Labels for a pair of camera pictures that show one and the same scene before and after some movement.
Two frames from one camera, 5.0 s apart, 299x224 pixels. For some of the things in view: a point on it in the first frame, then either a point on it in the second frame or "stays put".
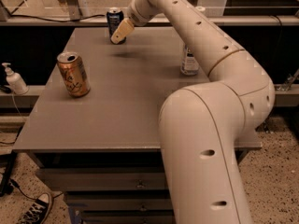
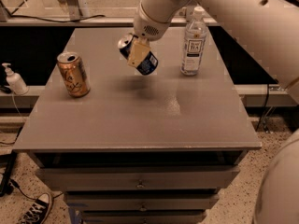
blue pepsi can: [115, 18] to [149, 62]
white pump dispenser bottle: [19, 88] stays put
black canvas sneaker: [37, 212] stays put
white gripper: [137, 15] to [147, 28]
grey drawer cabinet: [104, 149] stays put
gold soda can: [74, 74] stays put
